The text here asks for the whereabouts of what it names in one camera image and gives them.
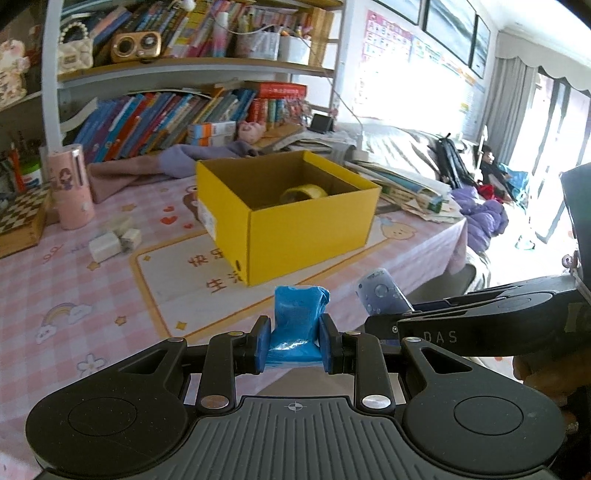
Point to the orange white box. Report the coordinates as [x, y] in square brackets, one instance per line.
[212, 141]
[212, 129]

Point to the pink pig plush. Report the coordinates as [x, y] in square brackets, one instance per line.
[250, 131]

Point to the wall poster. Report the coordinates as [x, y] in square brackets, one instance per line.
[388, 37]

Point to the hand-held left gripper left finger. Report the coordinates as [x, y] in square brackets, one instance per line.
[262, 344]

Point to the bunch of pens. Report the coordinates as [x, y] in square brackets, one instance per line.
[14, 161]

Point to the white power adapter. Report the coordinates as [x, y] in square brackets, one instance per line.
[361, 146]

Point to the pastel gradient bottle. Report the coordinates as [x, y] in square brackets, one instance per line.
[220, 34]

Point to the pink plush doll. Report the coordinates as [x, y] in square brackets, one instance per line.
[11, 74]

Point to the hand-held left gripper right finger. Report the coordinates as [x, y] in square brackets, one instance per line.
[328, 344]

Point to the wooden chess box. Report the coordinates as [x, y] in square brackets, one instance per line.
[21, 221]

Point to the white quilted bag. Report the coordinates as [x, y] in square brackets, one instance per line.
[75, 53]

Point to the person's right hand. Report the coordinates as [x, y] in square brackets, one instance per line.
[540, 376]

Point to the black phone stand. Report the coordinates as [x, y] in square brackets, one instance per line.
[323, 123]

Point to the grey bed blanket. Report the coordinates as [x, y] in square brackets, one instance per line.
[406, 143]

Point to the large framed wall picture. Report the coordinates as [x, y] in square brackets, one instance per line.
[481, 48]
[450, 25]

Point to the purple down jacket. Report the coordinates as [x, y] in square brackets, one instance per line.
[480, 217]

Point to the grey curtain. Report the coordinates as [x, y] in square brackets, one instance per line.
[512, 115]

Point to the blue plastic packet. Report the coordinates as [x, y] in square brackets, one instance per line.
[295, 314]

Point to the green lid jar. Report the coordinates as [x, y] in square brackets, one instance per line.
[31, 175]

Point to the shelf row of thin books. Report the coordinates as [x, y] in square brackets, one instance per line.
[184, 23]

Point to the blue bag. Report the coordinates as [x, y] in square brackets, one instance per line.
[516, 182]

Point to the white rectangular block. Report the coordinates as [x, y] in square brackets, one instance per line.
[106, 248]

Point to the pink checked tablecloth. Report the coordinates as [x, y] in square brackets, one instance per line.
[92, 286]

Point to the thick red book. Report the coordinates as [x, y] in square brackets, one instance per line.
[277, 90]

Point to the row of colourful books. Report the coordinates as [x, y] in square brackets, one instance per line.
[152, 122]

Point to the white storage box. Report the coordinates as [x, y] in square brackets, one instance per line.
[294, 50]

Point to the black clothing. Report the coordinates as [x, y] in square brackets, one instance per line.
[491, 173]

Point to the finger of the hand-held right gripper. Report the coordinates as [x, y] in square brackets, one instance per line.
[485, 327]
[531, 287]

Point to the mauve cloth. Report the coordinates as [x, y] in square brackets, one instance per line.
[129, 177]

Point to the clear pen container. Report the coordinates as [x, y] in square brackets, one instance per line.
[256, 44]

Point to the pink cylinder cup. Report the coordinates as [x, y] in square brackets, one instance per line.
[71, 194]

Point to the yellow cardboard box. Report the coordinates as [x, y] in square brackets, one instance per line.
[300, 240]

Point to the small white red box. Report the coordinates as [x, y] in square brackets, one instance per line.
[131, 238]

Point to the yellow tape roll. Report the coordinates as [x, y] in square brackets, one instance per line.
[300, 191]

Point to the gold retro speaker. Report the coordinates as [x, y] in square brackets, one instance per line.
[136, 47]

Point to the navy patterned tube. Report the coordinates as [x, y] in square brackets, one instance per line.
[378, 288]

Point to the black backpack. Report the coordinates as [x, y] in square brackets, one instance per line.
[452, 161]

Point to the white bookshelf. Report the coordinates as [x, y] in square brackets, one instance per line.
[51, 92]

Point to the stack of tan books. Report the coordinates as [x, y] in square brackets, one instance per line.
[322, 37]

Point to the row of small books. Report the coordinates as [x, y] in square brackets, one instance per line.
[277, 113]

